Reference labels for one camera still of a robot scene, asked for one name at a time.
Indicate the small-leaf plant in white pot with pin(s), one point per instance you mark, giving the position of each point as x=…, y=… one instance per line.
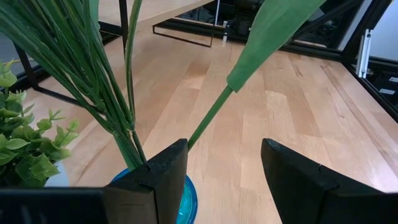
x=28, y=152

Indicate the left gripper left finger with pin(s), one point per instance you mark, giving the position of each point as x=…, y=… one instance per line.
x=161, y=186

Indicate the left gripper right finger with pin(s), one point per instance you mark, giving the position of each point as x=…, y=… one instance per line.
x=311, y=193

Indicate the teal glass vase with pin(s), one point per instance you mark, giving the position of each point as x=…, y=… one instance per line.
x=190, y=202

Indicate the dark red artificial tulip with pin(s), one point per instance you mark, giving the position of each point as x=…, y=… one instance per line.
x=267, y=40

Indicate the green flower stems bundle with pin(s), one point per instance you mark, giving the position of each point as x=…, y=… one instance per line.
x=77, y=62

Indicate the silver aluminium bracket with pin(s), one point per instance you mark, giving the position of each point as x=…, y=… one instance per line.
x=363, y=53

